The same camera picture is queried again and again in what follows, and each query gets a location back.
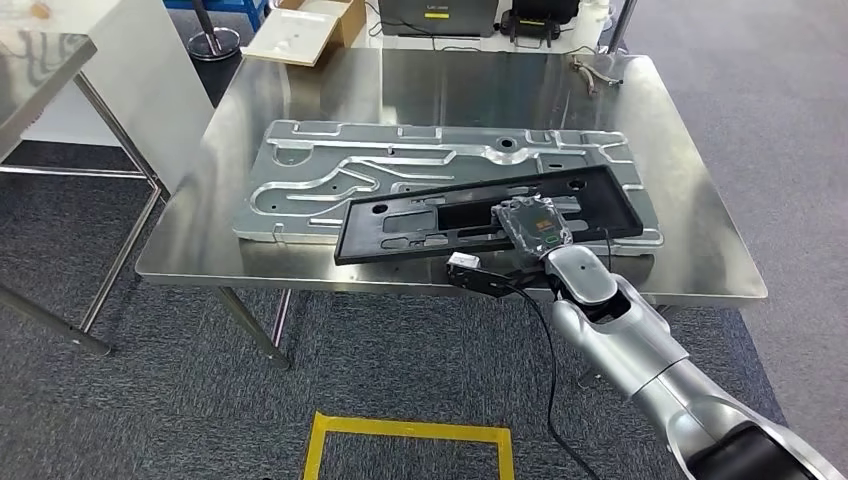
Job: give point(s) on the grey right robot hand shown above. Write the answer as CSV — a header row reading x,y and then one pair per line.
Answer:
x,y
533,228

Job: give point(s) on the black plastic plate frame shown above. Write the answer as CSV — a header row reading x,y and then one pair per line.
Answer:
x,y
371,238

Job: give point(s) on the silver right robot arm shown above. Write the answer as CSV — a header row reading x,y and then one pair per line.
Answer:
x,y
629,338

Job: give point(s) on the stainless steel workbench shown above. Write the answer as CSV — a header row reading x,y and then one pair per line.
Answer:
x,y
464,86

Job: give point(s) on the small metal hand tool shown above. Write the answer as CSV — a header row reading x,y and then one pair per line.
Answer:
x,y
593,76

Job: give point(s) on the white table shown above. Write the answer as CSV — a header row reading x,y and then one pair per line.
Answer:
x,y
477,43

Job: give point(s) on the black device with yellow label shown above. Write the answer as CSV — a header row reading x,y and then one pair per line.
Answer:
x,y
536,16

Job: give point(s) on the white plastic bottle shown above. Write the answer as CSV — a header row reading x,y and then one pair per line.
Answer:
x,y
590,20

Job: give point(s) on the metal pole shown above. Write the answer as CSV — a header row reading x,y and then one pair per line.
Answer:
x,y
621,23

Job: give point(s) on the aluminium machined fixture plate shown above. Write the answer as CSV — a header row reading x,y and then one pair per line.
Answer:
x,y
311,199

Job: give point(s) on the grey equipment case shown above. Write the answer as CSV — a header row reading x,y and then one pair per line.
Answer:
x,y
437,20

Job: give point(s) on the brown cardboard box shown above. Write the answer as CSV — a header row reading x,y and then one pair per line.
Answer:
x,y
351,23

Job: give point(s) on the black stanchion with round base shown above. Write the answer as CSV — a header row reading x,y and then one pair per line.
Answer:
x,y
213,43

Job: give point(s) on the white panel cabinet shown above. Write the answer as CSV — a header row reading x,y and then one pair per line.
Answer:
x,y
146,86

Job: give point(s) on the stainless steel table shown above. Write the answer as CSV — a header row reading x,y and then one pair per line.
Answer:
x,y
33,79

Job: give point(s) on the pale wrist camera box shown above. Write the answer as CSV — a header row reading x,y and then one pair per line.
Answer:
x,y
464,262

